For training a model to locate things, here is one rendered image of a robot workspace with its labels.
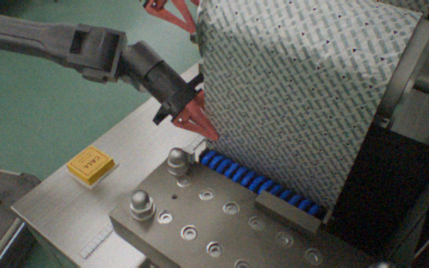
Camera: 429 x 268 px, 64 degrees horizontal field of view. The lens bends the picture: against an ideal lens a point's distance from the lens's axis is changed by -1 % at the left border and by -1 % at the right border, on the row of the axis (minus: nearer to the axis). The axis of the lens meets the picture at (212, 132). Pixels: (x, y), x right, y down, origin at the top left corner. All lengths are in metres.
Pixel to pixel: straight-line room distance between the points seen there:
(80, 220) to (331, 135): 0.48
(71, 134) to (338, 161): 1.92
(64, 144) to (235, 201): 1.75
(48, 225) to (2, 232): 0.91
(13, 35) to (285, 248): 0.52
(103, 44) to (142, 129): 0.31
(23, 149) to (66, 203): 1.55
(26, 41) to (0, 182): 1.24
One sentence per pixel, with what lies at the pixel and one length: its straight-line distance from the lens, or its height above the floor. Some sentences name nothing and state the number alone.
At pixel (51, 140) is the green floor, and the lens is 2.27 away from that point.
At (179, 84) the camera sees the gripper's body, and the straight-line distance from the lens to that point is 0.57.
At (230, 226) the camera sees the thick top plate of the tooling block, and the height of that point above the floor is 1.03.
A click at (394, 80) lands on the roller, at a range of 0.41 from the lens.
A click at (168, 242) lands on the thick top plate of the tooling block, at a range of 0.51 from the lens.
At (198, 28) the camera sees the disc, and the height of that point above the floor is 1.26.
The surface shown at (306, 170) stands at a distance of 0.52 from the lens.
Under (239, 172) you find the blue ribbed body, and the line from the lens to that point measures 0.56.
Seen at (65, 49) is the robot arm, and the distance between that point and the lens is 0.61.
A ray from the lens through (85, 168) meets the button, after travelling 0.76.
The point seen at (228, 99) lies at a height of 1.16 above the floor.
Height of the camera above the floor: 1.48
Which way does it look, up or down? 45 degrees down
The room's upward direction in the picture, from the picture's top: straight up
